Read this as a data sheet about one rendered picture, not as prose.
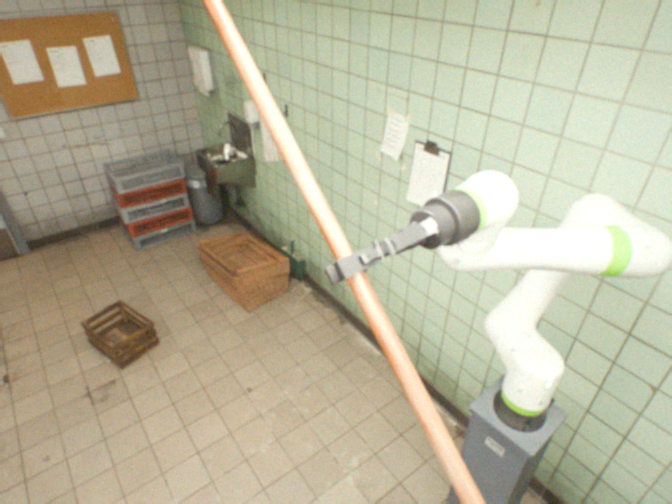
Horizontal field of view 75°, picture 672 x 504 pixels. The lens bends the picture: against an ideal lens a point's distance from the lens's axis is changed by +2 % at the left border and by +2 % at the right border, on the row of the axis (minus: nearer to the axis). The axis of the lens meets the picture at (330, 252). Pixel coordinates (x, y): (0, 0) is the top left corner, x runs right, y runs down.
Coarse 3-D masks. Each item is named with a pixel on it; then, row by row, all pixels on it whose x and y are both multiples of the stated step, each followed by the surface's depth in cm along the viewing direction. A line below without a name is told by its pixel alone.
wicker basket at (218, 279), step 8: (208, 272) 365; (216, 272) 339; (216, 280) 360; (224, 280) 332; (224, 288) 355; (232, 288) 327; (272, 288) 348; (288, 288) 361; (232, 296) 350; (240, 296) 327; (272, 296) 352; (240, 304) 345; (248, 304) 337; (256, 304) 343; (264, 304) 349; (248, 312) 341
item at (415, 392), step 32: (224, 32) 70; (256, 96) 69; (288, 160) 68; (320, 192) 68; (320, 224) 67; (352, 288) 66; (384, 320) 65; (384, 352) 65; (416, 384) 63; (448, 448) 62
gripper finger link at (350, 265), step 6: (372, 246) 67; (360, 252) 66; (366, 252) 66; (342, 258) 64; (348, 258) 65; (354, 258) 65; (336, 264) 64; (342, 264) 64; (348, 264) 64; (354, 264) 65; (360, 264) 65; (366, 264) 66; (372, 264) 66; (342, 270) 63; (348, 270) 64; (354, 270) 64; (360, 270) 65; (342, 276) 64; (348, 276) 64
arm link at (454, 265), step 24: (504, 240) 91; (528, 240) 92; (552, 240) 93; (576, 240) 93; (600, 240) 94; (456, 264) 91; (480, 264) 90; (504, 264) 92; (528, 264) 93; (552, 264) 94; (576, 264) 94; (600, 264) 94
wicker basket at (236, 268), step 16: (208, 240) 349; (224, 240) 362; (240, 240) 374; (256, 240) 370; (224, 256) 369; (256, 256) 371; (240, 272) 314; (256, 272) 326; (272, 272) 338; (288, 272) 352; (256, 288) 333
